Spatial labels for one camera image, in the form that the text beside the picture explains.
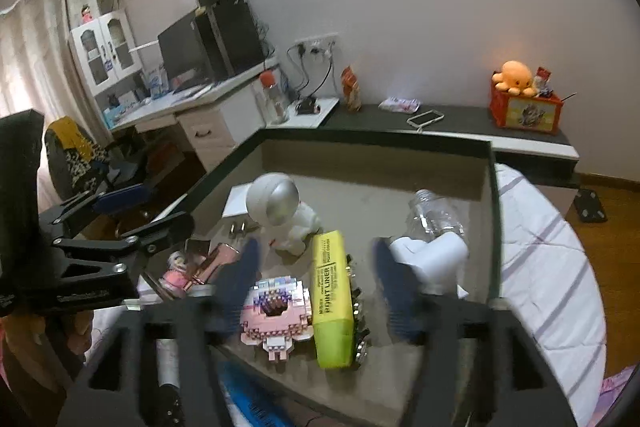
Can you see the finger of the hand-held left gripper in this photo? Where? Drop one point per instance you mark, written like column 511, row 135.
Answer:
column 120, row 199
column 165, row 229

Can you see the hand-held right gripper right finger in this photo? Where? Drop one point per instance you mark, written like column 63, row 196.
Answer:
column 397, row 294

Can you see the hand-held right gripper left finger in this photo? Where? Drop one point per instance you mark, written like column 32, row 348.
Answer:
column 239, row 279

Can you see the rose gold metal cup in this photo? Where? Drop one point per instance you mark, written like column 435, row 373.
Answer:
column 220, row 261

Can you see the pink brick block toy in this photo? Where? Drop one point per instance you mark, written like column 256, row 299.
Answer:
column 280, row 313

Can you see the white charger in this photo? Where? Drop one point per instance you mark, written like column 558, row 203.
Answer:
column 436, row 258

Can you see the yellow highlighter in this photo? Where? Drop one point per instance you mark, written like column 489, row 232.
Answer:
column 331, row 302

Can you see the white plug adapter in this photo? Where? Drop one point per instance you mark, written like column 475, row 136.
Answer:
column 236, row 202

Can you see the clear plastic bottle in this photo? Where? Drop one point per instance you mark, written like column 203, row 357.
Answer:
column 436, row 217

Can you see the black rimmed pink storage box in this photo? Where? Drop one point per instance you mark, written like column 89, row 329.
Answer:
column 380, row 177

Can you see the person's left hand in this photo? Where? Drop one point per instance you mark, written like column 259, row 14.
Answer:
column 45, row 347

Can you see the small packet in box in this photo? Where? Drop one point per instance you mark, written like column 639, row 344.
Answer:
column 176, row 276

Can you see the yellow cloth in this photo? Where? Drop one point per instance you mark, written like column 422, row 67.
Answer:
column 80, row 139

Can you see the blue patterned long box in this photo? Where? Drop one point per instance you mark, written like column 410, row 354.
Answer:
column 252, row 399

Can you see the blue and white packet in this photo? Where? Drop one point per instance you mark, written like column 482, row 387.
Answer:
column 156, row 83

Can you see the white desk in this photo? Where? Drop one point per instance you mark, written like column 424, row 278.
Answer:
column 215, row 117

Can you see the beige curtain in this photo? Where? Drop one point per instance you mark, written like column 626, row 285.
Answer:
column 30, row 57

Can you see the white glass door cabinet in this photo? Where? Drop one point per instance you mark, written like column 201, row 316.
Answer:
column 105, row 52

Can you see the white striped quilt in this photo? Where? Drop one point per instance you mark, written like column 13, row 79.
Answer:
column 545, row 267

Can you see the black computer monitor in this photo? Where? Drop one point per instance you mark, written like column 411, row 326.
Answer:
column 185, row 49

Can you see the dark low bench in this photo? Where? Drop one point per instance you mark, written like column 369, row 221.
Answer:
column 465, row 142

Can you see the orange capped clear bottle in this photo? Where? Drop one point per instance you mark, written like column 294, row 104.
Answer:
column 273, row 99

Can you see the small doll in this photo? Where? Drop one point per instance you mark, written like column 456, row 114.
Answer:
column 87, row 14

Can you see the small black device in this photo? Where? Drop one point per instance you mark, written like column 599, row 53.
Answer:
column 307, row 106

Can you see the tissue packet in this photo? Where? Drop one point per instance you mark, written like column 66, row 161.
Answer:
column 399, row 104

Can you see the black computer tower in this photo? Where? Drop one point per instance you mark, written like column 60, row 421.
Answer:
column 235, row 37

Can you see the orange snack bag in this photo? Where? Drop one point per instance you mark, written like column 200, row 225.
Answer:
column 352, row 89

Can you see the black bathroom scale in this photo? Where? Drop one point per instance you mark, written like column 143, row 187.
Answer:
column 591, row 205

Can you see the red printed storage box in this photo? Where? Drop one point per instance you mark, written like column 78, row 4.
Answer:
column 525, row 114

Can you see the pink blanket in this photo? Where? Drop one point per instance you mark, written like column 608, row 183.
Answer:
column 617, row 397

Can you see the orange octopus plush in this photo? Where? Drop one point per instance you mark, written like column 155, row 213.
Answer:
column 515, row 77

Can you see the white wall outlet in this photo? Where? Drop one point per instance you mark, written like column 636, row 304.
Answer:
column 316, row 42

